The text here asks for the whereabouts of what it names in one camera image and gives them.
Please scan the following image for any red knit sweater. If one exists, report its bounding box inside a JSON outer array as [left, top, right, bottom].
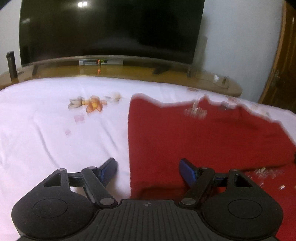
[[128, 95, 295, 240]]

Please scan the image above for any floral white bed sheet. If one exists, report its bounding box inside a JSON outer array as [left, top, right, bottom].
[[1, 77, 295, 240]]

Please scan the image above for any small white object on stand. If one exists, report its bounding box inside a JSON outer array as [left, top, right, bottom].
[[213, 75, 220, 83]]

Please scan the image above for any wooden tv stand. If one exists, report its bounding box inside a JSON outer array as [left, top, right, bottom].
[[1, 63, 242, 97]]

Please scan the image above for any clear glass vase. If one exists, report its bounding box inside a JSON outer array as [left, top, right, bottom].
[[187, 36, 208, 78]]

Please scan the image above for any brown wooden door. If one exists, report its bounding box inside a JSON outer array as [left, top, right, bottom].
[[259, 1, 295, 112]]

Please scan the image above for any silver set-top box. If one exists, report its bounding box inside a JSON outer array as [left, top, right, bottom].
[[79, 59, 123, 66]]

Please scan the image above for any curved black television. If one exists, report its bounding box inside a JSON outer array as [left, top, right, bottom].
[[20, 1, 204, 65]]

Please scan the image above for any brass door handle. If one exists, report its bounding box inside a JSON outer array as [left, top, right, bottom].
[[271, 70, 280, 88]]

